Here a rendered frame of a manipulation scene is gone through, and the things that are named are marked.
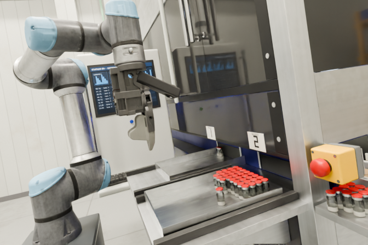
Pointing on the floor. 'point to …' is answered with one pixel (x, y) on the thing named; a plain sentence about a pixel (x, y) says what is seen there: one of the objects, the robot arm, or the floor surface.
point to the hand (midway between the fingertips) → (152, 144)
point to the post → (298, 98)
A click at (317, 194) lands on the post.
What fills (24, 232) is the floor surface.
